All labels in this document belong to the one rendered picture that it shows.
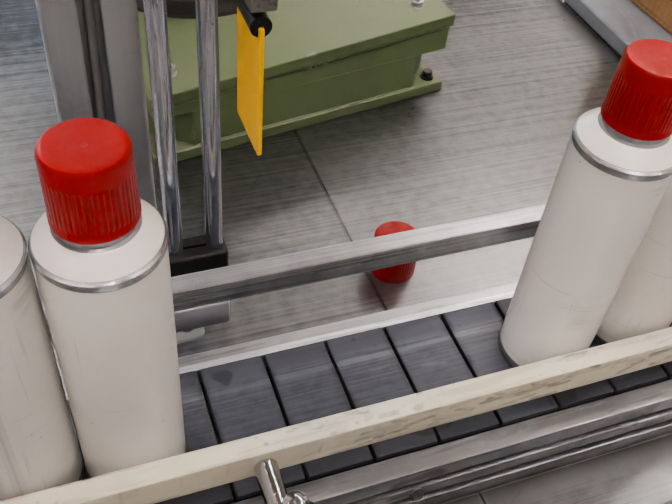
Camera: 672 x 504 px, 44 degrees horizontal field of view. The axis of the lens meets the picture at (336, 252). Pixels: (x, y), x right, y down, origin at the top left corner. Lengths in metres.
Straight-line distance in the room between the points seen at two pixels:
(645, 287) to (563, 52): 0.44
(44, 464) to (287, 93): 0.40
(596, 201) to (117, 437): 0.25
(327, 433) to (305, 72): 0.36
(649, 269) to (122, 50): 0.30
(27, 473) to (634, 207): 0.30
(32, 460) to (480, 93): 0.55
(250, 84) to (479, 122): 0.47
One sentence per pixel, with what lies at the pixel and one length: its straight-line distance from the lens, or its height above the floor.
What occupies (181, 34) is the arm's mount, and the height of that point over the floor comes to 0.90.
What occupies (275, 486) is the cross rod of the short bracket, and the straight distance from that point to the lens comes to 0.41.
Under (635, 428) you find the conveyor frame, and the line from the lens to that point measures 0.54.
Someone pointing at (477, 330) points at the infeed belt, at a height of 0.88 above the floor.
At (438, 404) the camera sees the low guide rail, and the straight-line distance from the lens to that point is 0.44.
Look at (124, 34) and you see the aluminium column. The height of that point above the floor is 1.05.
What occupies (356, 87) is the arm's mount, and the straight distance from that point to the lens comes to 0.74.
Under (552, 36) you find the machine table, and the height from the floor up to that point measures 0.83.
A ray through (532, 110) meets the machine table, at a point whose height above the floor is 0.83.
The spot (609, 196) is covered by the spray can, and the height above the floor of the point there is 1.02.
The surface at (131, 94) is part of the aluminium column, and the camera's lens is 0.44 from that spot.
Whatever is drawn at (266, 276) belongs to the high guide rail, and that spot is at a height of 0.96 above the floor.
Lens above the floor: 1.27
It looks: 45 degrees down
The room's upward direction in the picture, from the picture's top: 7 degrees clockwise
